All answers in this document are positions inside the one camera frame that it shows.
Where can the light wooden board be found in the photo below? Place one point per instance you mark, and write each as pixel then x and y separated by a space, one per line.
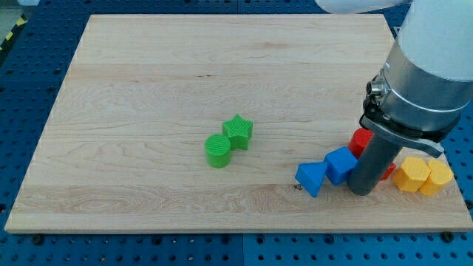
pixel 123 149

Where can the green cylinder block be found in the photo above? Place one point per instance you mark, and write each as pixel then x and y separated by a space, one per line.
pixel 218 150

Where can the green star block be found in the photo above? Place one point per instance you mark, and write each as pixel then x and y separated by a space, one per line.
pixel 239 131

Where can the red cylinder block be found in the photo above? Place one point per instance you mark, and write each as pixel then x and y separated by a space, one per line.
pixel 359 141

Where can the red block behind pusher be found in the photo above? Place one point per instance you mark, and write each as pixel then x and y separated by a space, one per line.
pixel 389 171

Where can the blue cube block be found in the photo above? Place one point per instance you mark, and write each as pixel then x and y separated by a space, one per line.
pixel 340 163

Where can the yellow cylinder block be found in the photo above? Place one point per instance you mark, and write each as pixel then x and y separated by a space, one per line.
pixel 440 175

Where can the yellow hexagonal prism block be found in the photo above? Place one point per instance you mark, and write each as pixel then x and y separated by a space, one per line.
pixel 411 175

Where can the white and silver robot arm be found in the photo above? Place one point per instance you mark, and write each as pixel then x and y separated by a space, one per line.
pixel 426 81

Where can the blue triangular prism block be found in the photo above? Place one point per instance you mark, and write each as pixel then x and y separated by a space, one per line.
pixel 310 176

